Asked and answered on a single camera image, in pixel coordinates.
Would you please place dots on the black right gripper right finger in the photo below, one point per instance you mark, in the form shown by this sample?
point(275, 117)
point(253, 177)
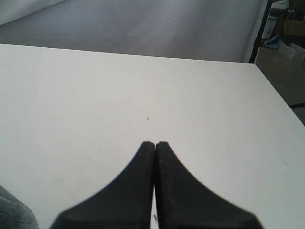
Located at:
point(183, 202)

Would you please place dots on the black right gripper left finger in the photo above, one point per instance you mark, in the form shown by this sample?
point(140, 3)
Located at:
point(125, 203)

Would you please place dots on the grey-blue fleece towel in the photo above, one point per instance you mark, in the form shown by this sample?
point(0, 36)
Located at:
point(14, 214)

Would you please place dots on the dark teal cloth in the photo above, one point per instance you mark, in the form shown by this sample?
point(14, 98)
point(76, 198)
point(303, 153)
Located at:
point(274, 43)

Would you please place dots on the grey backdrop cloth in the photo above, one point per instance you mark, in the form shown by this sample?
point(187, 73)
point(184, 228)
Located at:
point(216, 30)

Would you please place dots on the black backdrop stand pole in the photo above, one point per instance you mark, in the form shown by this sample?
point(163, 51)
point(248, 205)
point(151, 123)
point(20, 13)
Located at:
point(258, 39)

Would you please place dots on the white board in background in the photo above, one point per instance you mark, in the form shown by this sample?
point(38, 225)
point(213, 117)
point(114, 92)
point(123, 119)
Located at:
point(287, 51)

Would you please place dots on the cardboard box in background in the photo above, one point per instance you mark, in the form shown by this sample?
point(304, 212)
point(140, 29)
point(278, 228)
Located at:
point(294, 32)

